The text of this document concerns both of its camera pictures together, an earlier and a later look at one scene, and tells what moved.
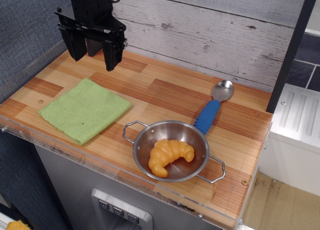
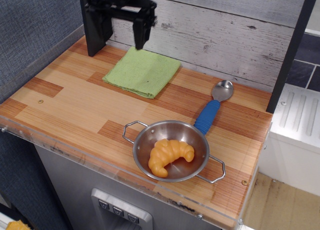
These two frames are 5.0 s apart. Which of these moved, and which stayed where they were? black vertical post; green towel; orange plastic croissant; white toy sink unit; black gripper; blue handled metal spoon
Moved: green towel; black gripper
Stayed: blue handled metal spoon; black vertical post; orange plastic croissant; white toy sink unit
